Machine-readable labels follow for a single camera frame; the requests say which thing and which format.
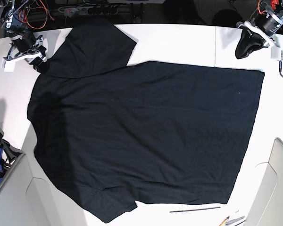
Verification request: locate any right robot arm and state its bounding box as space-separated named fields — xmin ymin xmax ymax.
xmin=0 ymin=0 xmax=54 ymax=73

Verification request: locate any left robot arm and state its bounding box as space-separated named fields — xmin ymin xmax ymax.
xmin=235 ymin=0 xmax=283 ymax=61

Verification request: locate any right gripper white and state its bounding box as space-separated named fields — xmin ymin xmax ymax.
xmin=5 ymin=35 xmax=48 ymax=72

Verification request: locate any black T-shirt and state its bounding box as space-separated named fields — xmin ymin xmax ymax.
xmin=27 ymin=18 xmax=265 ymax=223

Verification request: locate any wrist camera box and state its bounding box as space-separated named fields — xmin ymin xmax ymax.
xmin=1 ymin=58 xmax=16 ymax=72
xmin=271 ymin=46 xmax=282 ymax=61

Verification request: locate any grey partition panel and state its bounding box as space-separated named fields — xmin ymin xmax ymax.
xmin=238 ymin=138 xmax=283 ymax=226
xmin=0 ymin=154 xmax=62 ymax=226

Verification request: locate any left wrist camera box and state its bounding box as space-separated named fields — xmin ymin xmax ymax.
xmin=271 ymin=46 xmax=282 ymax=61

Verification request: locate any yellow pencil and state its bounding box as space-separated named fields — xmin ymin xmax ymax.
xmin=219 ymin=217 xmax=230 ymax=226

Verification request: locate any white power strip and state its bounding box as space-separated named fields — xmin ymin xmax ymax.
xmin=58 ymin=5 xmax=120 ymax=17

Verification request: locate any left grey partition panel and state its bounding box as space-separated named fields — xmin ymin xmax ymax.
xmin=0 ymin=154 xmax=62 ymax=226

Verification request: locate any right grey partition panel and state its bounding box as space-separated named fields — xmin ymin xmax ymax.
xmin=238 ymin=138 xmax=283 ymax=226

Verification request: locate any table cable slot cover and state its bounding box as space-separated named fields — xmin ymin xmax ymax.
xmin=169 ymin=206 xmax=221 ymax=213

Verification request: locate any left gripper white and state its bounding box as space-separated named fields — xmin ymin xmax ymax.
xmin=235 ymin=21 xmax=276 ymax=59

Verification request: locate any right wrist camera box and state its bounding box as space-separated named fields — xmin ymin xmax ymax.
xmin=1 ymin=58 xmax=16 ymax=72

